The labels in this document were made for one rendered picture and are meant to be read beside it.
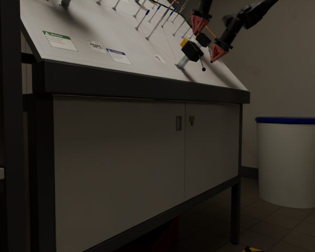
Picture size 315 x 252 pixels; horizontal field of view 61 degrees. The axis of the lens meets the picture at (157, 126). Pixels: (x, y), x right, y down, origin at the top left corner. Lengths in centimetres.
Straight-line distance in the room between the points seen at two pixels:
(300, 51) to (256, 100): 63
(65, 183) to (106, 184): 13
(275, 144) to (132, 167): 165
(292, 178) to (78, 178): 190
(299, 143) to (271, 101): 89
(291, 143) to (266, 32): 137
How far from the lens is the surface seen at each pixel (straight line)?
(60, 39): 70
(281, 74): 306
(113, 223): 82
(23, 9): 75
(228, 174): 145
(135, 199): 86
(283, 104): 303
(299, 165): 234
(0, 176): 56
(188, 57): 101
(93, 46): 76
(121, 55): 81
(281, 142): 230
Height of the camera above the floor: 77
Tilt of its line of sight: 4 degrees down
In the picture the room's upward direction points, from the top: straight up
